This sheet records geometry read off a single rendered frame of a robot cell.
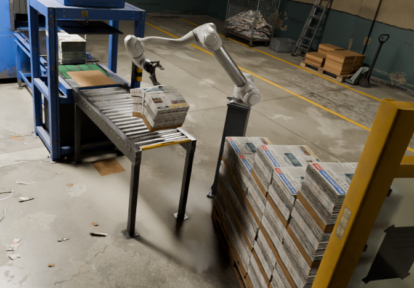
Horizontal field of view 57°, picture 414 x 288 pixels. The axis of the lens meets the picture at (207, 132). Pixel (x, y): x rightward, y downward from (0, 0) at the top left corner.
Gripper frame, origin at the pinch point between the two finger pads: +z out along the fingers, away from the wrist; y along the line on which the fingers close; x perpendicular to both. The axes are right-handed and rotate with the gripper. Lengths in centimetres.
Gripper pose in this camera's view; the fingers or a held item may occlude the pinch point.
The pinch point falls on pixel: (161, 77)
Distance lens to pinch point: 288.7
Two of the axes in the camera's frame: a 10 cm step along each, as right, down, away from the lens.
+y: -1.7, 8.5, 5.0
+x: -8.0, 1.8, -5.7
